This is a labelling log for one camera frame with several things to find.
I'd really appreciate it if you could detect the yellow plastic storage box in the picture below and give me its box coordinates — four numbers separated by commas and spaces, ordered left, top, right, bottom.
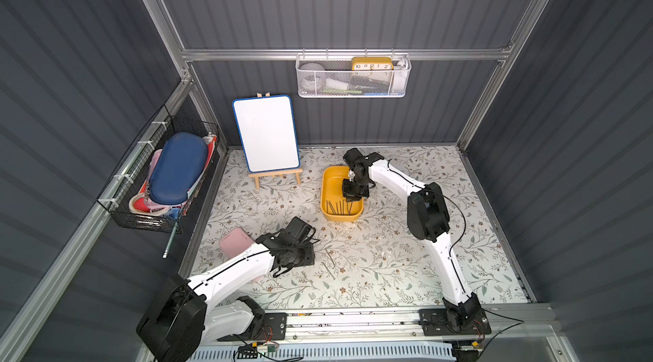
320, 166, 365, 223

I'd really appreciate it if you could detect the yellow clock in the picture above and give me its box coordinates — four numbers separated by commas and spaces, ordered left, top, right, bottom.
351, 56, 394, 71

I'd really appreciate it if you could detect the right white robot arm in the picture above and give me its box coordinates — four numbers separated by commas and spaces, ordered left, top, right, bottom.
342, 149, 482, 331

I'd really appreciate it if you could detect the black wire side basket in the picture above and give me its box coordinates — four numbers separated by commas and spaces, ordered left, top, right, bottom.
98, 108, 219, 234

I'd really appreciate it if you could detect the white tape roll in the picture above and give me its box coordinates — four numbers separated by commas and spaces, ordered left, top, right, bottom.
298, 63, 326, 93

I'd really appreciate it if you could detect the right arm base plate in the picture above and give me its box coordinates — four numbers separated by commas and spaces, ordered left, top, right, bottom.
418, 309, 492, 338

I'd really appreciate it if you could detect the small whiteboard on easel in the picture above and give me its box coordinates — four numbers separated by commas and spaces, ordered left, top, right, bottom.
232, 94, 303, 190

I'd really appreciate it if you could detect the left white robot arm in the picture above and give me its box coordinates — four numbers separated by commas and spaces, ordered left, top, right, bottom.
136, 217, 316, 361

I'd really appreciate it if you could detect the blue oval case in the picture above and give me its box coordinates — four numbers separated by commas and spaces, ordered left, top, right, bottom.
148, 132, 208, 205

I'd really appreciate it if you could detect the white wire wall basket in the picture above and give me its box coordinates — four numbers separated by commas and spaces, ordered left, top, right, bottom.
295, 53, 413, 98

